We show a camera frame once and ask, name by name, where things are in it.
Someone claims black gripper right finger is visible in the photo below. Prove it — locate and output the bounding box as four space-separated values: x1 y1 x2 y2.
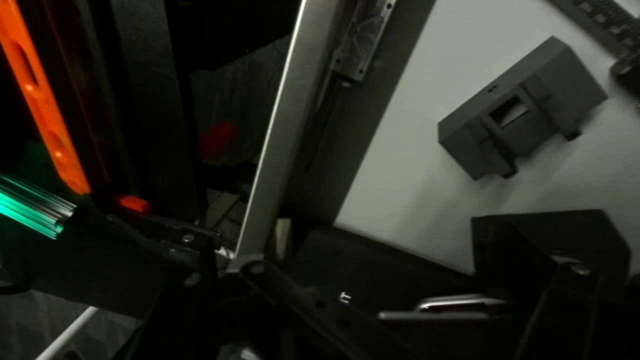
485 222 568 314

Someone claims aluminium extrusion rail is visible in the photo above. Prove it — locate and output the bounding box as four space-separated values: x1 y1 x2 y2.
0 168 79 242

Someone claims orange spirit level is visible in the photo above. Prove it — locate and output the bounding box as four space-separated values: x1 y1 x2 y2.
0 0 94 198

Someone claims black digital caliper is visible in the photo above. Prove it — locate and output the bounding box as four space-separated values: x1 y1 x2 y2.
546 0 640 96

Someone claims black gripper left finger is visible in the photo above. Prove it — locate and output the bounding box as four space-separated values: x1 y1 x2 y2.
263 218 295 277

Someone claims black printed block with window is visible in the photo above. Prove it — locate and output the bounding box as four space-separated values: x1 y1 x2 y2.
435 34 609 182

